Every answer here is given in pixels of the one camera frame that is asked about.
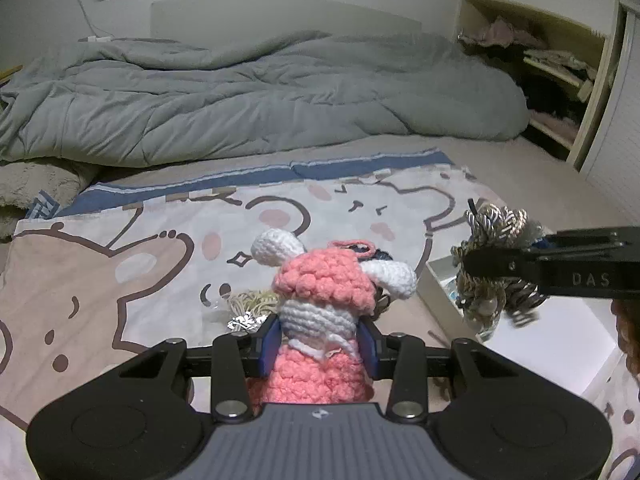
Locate pink white crochet doll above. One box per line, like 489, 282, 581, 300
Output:
247, 229, 418, 410

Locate beige braided tassel scrunchie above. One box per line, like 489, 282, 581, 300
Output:
451, 200, 548, 341

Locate person right hand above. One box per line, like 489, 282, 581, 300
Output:
611, 299, 640, 377

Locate gold metallic hair accessory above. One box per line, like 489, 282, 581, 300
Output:
218, 290, 279, 335

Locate white storage box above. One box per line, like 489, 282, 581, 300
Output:
416, 257, 623, 401

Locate dark blue floral scrunchie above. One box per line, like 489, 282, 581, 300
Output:
329, 240, 394, 262

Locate white wardrobe shelf unit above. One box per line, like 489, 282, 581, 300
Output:
457, 0, 639, 171

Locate cartoon bear blanket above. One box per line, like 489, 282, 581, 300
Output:
1, 140, 627, 479

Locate folded clothes in wardrobe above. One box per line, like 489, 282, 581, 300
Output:
457, 16, 598, 144

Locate beige fluffy pillow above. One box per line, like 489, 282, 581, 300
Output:
1, 158, 99, 240

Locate grey comforter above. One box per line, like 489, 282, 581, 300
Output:
1, 30, 529, 168

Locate white headboard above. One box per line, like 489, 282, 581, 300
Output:
150, 0, 422, 49

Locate wooden bedside shelf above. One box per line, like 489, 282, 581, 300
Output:
0, 65, 23, 86

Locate white charger with cable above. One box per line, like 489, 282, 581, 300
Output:
76, 0, 112, 38

